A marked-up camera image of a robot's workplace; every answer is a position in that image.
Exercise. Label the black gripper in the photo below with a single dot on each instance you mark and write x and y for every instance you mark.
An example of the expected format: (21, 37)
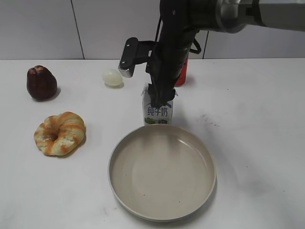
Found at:
(169, 53)

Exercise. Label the white blue milk carton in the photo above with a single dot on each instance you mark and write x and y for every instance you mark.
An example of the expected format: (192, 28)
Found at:
(152, 115)

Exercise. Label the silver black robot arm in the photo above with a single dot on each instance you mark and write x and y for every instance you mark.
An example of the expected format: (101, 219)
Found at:
(231, 16)

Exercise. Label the beige round plate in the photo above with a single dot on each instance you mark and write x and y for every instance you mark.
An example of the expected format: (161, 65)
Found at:
(161, 173)

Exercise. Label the red soda can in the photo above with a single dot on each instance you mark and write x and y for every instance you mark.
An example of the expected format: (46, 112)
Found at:
(182, 78)

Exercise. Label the white egg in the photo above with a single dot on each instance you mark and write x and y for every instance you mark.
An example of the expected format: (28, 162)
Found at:
(112, 77)

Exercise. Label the orange striped bagel bread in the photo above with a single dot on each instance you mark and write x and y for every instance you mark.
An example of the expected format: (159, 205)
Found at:
(60, 134)

